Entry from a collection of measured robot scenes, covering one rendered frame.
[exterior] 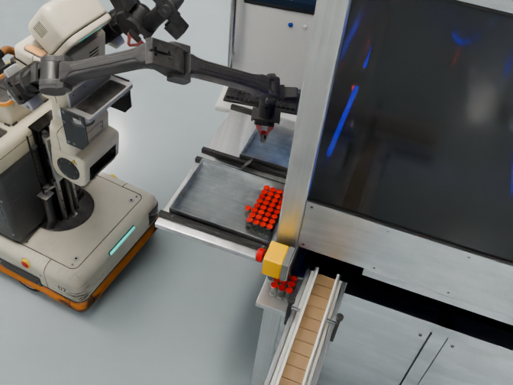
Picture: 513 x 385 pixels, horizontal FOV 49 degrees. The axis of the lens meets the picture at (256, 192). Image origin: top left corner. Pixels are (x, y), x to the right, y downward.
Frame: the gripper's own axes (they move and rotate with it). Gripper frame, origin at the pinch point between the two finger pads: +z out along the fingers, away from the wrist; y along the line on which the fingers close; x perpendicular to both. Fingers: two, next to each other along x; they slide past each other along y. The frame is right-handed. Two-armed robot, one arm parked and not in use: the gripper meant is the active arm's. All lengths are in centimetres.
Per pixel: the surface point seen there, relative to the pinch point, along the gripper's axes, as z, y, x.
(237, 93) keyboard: 11.7, -13.1, 38.0
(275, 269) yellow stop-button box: -7, 8, -65
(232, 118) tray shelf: 6.3, -12.9, 14.1
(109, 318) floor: 94, -59, -29
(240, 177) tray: 5.4, -6.4, -18.5
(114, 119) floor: 96, -93, 109
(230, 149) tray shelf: 6.0, -11.6, -3.9
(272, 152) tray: 5.8, 4.2, -3.0
